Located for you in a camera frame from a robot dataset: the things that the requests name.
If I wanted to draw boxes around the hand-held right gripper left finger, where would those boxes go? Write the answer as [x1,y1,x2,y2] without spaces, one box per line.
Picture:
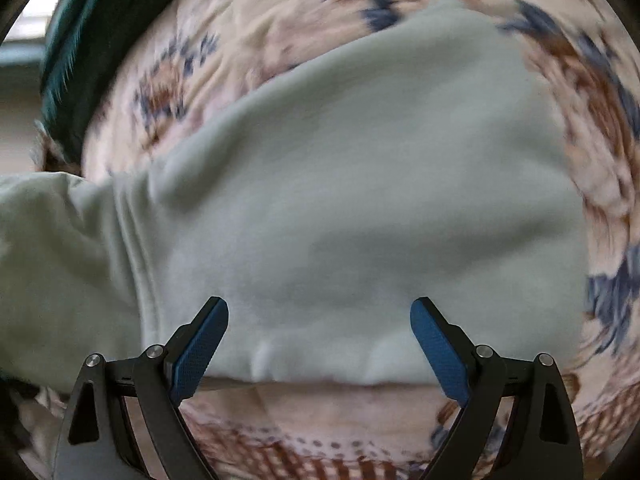
[52,296,230,480]

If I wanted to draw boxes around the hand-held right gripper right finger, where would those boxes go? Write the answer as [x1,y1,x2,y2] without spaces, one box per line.
[410,297,585,480]

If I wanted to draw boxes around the light green pants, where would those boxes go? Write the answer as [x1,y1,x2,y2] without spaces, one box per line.
[0,0,591,396]

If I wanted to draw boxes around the floral blanket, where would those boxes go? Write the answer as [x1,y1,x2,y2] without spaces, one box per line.
[15,0,640,480]

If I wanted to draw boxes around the teal folded duvet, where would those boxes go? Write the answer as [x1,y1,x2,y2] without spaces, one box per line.
[39,0,201,161]

